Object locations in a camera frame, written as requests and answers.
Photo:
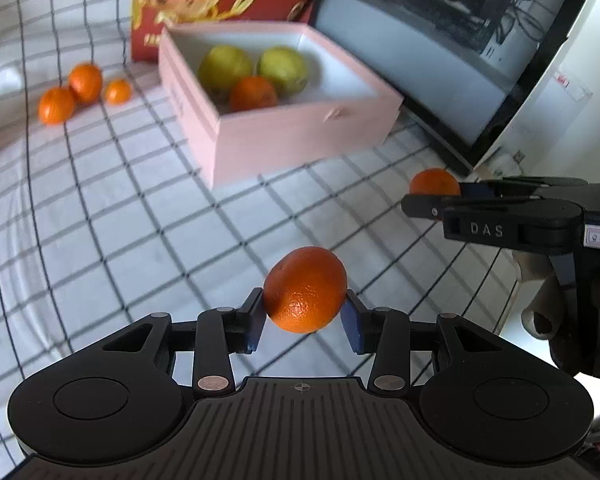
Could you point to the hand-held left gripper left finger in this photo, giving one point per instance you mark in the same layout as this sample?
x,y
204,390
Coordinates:
x,y
254,330

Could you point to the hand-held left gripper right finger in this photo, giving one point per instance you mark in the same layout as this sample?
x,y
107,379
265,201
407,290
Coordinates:
x,y
352,327

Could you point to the pink cardboard box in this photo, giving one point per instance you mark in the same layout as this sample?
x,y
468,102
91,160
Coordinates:
x,y
290,140

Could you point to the small mandarin orange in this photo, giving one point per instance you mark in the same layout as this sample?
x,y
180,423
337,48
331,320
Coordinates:
x,y
118,92

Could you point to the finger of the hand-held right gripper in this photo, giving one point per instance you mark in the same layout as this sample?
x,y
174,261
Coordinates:
x,y
472,189
422,205

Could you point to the black framed monitor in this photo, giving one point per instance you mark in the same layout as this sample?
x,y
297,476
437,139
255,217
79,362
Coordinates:
x,y
420,60

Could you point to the red gift box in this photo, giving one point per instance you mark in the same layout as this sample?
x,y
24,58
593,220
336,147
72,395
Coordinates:
x,y
150,35

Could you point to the white black checkered tablecloth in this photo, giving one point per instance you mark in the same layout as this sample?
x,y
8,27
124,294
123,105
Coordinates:
x,y
105,210

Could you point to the large orange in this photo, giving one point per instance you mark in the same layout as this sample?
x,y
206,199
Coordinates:
x,y
252,94

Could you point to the person's right hand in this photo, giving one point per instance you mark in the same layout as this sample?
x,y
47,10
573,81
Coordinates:
x,y
542,310

